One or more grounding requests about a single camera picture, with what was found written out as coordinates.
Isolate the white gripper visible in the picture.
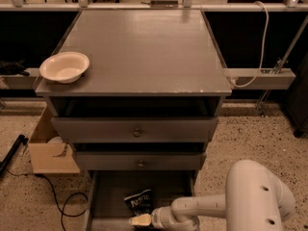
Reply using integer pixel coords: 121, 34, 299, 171
129, 207, 174, 231

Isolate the blue chip bag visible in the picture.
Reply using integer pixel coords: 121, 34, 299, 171
124, 189, 153, 216

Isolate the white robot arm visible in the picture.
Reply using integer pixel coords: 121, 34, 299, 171
129, 160, 295, 231

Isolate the grey bottom drawer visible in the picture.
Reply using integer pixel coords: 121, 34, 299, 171
82, 170, 194, 231

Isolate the grey drawer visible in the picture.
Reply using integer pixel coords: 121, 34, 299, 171
51, 117, 218, 143
74, 152, 206, 170
82, 170, 194, 231

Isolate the grey middle drawer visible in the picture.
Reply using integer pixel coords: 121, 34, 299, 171
74, 152, 206, 170

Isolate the grey wooden drawer cabinet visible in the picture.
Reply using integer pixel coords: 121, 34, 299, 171
34, 9, 233, 178

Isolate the grey top drawer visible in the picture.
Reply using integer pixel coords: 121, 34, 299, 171
51, 117, 218, 143

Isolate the open cardboard box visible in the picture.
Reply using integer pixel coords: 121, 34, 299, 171
28, 108, 80, 174

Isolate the black bar on floor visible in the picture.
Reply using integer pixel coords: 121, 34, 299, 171
0, 134, 28, 176

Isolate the white bowl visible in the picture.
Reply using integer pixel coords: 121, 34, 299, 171
39, 52, 90, 84

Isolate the dark cabinet at right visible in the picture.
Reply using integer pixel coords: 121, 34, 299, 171
286, 53, 308, 138

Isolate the black floor cable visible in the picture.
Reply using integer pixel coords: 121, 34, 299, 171
5, 167, 89, 231

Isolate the black object on rail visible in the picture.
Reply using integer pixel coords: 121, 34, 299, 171
0, 61, 30, 76

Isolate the white hanging cable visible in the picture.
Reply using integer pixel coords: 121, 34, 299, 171
229, 1, 270, 89

